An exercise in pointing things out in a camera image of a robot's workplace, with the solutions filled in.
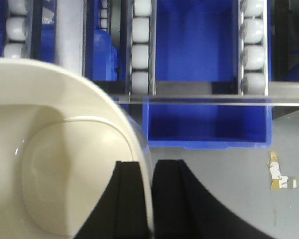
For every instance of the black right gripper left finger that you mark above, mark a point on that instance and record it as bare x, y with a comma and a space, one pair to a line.
121, 211

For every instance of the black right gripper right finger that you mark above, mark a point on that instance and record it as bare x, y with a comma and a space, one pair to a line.
184, 209

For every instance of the white plastic bin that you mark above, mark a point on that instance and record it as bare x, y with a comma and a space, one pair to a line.
60, 138

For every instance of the torn tape on floor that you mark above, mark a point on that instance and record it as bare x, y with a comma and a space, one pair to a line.
279, 181

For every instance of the white roller track centre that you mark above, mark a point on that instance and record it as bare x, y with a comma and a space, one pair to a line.
143, 47

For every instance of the white roller track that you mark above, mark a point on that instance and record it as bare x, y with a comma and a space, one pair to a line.
143, 47
253, 47

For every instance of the white roller track right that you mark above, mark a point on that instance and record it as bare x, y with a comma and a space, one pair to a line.
253, 47

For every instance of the blue crate below rail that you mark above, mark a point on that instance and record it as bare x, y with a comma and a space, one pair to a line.
210, 127

